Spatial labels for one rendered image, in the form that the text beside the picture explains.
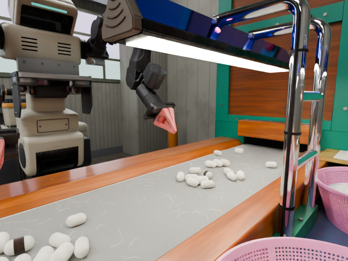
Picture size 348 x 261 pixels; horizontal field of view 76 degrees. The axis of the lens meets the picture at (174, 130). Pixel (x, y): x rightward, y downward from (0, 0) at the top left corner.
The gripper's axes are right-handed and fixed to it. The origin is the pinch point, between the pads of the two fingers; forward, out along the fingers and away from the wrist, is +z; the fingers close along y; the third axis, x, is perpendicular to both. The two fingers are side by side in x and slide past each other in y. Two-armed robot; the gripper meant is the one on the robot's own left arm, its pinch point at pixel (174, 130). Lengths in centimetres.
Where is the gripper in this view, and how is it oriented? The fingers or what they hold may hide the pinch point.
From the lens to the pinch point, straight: 68.5
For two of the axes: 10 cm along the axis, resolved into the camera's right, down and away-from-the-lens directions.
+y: 7.0, -1.1, 7.1
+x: -4.7, 6.8, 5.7
